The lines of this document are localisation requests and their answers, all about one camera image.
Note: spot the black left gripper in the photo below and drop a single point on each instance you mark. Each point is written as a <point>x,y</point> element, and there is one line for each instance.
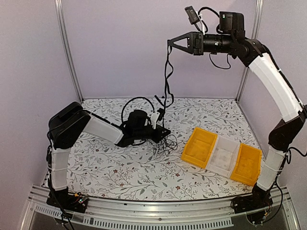
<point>159,134</point>

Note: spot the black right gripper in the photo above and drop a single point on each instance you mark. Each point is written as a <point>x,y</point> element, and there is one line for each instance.
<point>198,50</point>

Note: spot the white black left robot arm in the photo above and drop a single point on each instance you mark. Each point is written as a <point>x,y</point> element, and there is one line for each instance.
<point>66,128</point>

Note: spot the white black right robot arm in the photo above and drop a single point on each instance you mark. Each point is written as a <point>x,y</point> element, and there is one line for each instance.
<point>230,38</point>

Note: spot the yellow bin nearest centre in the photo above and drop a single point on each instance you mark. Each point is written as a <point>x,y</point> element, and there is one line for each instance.
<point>199,147</point>

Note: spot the yellow bin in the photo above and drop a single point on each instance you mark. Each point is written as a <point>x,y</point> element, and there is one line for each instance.
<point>247,167</point>
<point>199,147</point>

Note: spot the translucent white bin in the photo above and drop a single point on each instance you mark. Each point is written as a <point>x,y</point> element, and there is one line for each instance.
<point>223,157</point>

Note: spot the floral patterned table cloth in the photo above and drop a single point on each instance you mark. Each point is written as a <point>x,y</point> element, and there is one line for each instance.
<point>151,171</point>

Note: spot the yellow bin far right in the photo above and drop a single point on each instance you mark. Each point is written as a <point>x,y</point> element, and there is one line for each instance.
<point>247,167</point>

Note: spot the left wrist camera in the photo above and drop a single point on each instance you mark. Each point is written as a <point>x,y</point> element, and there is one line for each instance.
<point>157,116</point>

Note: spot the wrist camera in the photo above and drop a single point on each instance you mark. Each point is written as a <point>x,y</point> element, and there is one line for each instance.
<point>196,20</point>
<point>157,116</point>

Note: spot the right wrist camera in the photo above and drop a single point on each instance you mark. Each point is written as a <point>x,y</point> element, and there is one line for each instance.
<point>196,20</point>

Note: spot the right aluminium frame post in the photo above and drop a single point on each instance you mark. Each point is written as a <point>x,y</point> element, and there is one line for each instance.
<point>254,36</point>

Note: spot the aluminium frame post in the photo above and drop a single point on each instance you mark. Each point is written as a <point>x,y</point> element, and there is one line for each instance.
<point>254,36</point>
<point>67,49</point>

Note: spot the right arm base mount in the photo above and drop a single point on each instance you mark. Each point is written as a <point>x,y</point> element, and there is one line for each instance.
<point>258,211</point>

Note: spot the left aluminium frame post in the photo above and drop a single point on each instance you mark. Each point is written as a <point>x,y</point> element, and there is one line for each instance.
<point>67,49</point>

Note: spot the aluminium front rail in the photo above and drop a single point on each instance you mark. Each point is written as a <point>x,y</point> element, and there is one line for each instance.
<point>111,214</point>

